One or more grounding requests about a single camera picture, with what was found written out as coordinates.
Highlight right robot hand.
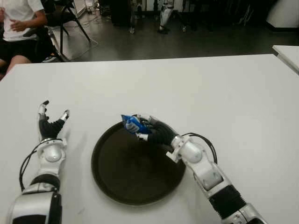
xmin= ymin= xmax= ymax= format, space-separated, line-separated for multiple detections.
xmin=134 ymin=113 xmax=180 ymax=149

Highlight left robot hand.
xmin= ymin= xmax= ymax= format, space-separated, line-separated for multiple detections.
xmin=37 ymin=100 xmax=71 ymax=142

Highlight blue Oreo cookie pack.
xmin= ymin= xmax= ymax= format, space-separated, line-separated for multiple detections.
xmin=121 ymin=113 xmax=150 ymax=135

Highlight round dark brown tray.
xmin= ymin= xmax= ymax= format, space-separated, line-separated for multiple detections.
xmin=91 ymin=121 xmax=187 ymax=206

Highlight black seat of operator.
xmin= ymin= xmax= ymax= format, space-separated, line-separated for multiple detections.
xmin=23 ymin=25 xmax=64 ymax=63

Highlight black mesh chair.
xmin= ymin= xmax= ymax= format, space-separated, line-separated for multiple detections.
xmin=41 ymin=0 xmax=91 ymax=56

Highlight humanoid robot legs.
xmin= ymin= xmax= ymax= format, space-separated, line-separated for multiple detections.
xmin=157 ymin=0 xmax=175 ymax=35

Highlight person in white polo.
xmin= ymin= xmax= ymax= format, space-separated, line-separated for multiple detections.
xmin=0 ymin=0 xmax=49 ymax=75

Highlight black floor case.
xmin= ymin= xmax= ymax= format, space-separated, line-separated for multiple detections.
xmin=111 ymin=0 xmax=133 ymax=26

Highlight white floor cabinet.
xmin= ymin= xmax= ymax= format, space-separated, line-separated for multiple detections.
xmin=74 ymin=0 xmax=91 ymax=14

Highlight white side table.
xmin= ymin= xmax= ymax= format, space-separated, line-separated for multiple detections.
xmin=272 ymin=45 xmax=299 ymax=76

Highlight white curved furniture piece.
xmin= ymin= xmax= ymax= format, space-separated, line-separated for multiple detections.
xmin=266 ymin=0 xmax=299 ymax=31

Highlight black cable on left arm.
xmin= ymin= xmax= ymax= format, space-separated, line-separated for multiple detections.
xmin=18 ymin=144 xmax=44 ymax=191

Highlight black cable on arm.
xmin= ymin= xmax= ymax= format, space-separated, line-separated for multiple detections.
xmin=182 ymin=132 xmax=218 ymax=165
xmin=18 ymin=144 xmax=44 ymax=191

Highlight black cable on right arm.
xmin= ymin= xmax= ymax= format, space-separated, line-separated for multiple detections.
xmin=182 ymin=132 xmax=218 ymax=165

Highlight white floor cable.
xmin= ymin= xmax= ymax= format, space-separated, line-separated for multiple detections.
xmin=63 ymin=11 xmax=110 ymax=61

